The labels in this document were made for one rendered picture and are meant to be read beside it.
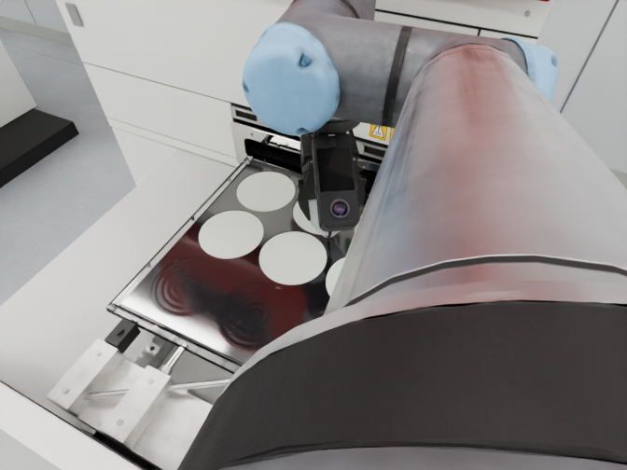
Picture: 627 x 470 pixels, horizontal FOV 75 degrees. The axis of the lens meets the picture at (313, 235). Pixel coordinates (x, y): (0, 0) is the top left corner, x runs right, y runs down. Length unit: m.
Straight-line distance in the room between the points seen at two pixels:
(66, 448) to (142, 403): 0.09
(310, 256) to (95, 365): 0.31
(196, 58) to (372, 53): 0.52
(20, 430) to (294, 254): 0.37
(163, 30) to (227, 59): 0.13
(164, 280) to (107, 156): 1.92
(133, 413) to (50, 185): 2.00
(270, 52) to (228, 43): 0.43
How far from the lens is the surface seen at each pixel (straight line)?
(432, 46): 0.32
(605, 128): 2.36
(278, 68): 0.31
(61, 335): 0.73
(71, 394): 0.57
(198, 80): 0.82
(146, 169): 1.12
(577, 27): 2.15
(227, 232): 0.65
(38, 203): 2.37
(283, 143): 0.76
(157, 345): 0.63
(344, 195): 0.47
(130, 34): 0.89
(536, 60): 0.33
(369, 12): 0.43
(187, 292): 0.60
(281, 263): 0.60
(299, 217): 0.66
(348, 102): 0.33
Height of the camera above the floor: 1.38
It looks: 49 degrees down
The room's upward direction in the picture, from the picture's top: straight up
